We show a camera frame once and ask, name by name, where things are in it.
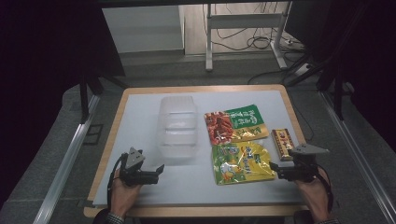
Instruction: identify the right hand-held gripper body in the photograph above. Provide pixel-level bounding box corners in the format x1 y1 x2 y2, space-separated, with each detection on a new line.
277 143 330 183

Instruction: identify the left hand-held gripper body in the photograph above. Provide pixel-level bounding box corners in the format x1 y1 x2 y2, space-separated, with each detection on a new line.
120 147 161 187

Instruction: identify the small gold and red packet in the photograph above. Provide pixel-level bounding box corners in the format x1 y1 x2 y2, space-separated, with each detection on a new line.
270 128 296 162

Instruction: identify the yellow spouted pouch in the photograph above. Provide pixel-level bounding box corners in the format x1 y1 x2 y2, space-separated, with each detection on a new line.
211 140 277 187

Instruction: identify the clear plastic container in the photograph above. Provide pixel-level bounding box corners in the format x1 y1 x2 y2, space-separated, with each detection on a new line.
156 95 200 159

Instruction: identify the green and red sauce pouch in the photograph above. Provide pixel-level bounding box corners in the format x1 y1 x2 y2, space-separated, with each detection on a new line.
204 104 270 147

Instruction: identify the person's left hand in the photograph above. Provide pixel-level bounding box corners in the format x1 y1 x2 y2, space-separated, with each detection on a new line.
110 169 143 217

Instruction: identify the person's right hand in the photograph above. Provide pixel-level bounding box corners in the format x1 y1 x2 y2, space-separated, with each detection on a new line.
295 169 332 223

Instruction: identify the person's right leg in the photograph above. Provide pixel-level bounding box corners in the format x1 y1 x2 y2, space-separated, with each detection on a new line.
293 209 316 224

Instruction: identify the person's leg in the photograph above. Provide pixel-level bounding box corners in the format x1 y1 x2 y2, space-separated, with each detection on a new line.
293 209 316 224
92 208 110 224

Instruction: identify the person's left leg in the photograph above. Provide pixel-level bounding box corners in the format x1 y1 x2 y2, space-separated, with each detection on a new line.
92 208 110 224

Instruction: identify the black metal stand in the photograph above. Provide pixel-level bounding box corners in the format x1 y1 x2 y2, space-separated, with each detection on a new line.
316 60 347 121
78 74 106 124

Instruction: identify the white power strip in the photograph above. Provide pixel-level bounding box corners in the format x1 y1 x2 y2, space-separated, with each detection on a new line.
293 63 313 77

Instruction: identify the white cabinet panel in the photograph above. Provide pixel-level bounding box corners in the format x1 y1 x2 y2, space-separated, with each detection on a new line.
101 5 185 54

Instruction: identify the dark curtain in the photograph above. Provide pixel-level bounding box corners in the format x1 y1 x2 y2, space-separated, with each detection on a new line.
284 0 396 153
0 0 126 209

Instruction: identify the left hand-held gripper black cable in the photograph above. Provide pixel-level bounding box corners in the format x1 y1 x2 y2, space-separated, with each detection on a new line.
106 153 126 210

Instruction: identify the hand-held gripper black cable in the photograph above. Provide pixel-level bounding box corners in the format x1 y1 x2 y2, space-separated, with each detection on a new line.
106 153 126 210
317 163 335 213

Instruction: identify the right hand-held gripper black cable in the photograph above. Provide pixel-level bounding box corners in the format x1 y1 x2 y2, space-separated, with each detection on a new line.
317 163 335 213

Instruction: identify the black floor bracket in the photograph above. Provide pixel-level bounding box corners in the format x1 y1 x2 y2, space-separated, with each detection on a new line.
82 123 105 146

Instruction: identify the thin black cable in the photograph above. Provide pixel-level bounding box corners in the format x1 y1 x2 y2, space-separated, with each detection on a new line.
289 92 316 143

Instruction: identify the aluminium floor rail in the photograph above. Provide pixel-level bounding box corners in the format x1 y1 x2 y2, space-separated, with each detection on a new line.
319 91 396 224
32 93 101 224

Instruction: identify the tangle of black floor cables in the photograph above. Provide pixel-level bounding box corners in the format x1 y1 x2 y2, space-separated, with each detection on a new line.
214 3 306 53

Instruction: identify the white metal desk frame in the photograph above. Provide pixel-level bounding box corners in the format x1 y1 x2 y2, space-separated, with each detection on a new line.
204 1 290 73

